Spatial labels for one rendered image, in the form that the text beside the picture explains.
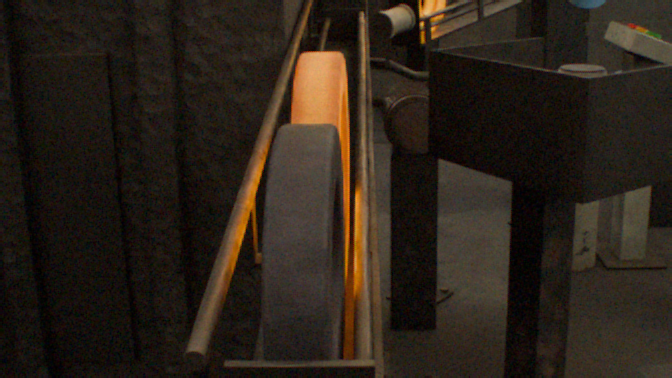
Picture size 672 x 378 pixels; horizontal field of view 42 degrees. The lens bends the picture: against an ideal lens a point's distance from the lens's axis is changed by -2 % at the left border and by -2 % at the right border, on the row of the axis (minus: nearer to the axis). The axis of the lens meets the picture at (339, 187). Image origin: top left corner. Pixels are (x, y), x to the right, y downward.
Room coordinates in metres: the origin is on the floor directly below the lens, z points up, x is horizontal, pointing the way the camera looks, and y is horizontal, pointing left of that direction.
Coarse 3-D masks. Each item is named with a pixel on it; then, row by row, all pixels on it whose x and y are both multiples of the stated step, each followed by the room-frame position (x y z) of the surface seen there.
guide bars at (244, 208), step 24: (312, 0) 1.46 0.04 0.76; (288, 72) 0.97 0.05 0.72; (288, 96) 1.04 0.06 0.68; (264, 120) 0.79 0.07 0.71; (264, 144) 0.72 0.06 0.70; (240, 192) 0.61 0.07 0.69; (240, 216) 0.57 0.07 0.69; (240, 240) 0.54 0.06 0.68; (216, 264) 0.50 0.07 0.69; (216, 288) 0.46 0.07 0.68; (216, 312) 0.44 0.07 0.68; (192, 336) 0.41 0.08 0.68; (192, 360) 0.40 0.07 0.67
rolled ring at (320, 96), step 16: (304, 64) 0.65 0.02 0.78; (320, 64) 0.65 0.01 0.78; (336, 64) 0.65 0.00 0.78; (304, 80) 0.63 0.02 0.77; (320, 80) 0.63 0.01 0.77; (336, 80) 0.63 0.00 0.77; (304, 96) 0.62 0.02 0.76; (320, 96) 0.62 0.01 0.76; (336, 96) 0.62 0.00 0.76; (304, 112) 0.61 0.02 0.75; (320, 112) 0.61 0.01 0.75; (336, 112) 0.61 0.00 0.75
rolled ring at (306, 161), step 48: (288, 144) 0.47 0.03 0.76; (336, 144) 0.50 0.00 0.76; (288, 192) 0.43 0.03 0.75; (336, 192) 0.53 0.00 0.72; (288, 240) 0.42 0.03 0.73; (336, 240) 0.55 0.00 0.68; (288, 288) 0.40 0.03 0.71; (336, 288) 0.54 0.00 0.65; (288, 336) 0.40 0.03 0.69; (336, 336) 0.52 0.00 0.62
